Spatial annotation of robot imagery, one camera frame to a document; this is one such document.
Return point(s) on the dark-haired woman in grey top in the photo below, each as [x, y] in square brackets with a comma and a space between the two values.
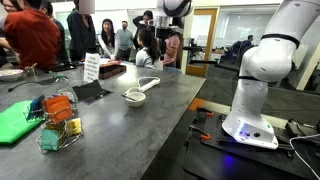
[146, 56]

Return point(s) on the black pop-up table outlet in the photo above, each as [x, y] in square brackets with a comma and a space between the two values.
[88, 90]

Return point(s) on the white power strip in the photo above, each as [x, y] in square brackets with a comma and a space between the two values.
[146, 77]
[150, 84]

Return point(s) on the dark brown box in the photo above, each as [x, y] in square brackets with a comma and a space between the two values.
[111, 71]

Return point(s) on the white ceramic bowl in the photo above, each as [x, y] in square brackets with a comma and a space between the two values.
[136, 102]

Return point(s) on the yellow sponge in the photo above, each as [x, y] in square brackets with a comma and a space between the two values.
[74, 126]

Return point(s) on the green cloth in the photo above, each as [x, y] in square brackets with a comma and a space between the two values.
[13, 121]

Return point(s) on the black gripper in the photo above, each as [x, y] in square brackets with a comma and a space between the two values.
[164, 34]

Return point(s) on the black power box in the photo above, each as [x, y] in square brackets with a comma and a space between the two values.
[295, 128]

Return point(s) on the woman in white cardigan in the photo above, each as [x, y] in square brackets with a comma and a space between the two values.
[108, 36]

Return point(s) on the person in black top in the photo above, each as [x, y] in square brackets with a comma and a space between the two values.
[141, 23]

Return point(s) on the blue sponge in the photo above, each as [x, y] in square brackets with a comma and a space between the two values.
[35, 107]

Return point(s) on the white printed paper sign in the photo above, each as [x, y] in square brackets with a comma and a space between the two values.
[91, 66]

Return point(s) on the person in red shirt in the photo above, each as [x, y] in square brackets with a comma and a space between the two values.
[31, 36]

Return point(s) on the black orange bar clamp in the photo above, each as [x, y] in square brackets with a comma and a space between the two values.
[210, 114]
[205, 136]

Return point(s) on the person in pink shirt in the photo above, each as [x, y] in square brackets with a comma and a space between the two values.
[171, 50]

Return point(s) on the teal sponge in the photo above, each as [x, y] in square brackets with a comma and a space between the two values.
[50, 139]

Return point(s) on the person in dark green sweater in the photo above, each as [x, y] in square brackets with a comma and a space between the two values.
[81, 33]

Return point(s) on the wooden door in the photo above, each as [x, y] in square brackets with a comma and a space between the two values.
[213, 33]

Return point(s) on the white plate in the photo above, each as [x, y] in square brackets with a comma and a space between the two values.
[10, 74]

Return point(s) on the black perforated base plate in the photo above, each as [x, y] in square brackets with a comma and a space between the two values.
[213, 133]

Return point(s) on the orange sponge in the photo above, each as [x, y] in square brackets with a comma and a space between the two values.
[58, 108]

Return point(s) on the man with face mask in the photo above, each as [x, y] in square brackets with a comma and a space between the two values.
[125, 38]

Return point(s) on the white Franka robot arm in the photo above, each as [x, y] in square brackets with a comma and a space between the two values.
[253, 100]

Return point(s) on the seated person in dark jacket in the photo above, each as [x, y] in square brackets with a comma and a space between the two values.
[246, 43]

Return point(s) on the blue pen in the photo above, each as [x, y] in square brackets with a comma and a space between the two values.
[128, 98]

